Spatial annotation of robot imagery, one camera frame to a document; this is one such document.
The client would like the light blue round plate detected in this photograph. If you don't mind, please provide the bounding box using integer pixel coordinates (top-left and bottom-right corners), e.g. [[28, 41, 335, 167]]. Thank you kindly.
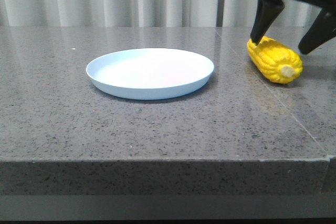
[[86, 48, 214, 100]]

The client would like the yellow corn cob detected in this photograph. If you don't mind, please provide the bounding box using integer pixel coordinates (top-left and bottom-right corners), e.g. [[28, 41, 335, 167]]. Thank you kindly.
[[247, 36, 303, 84]]

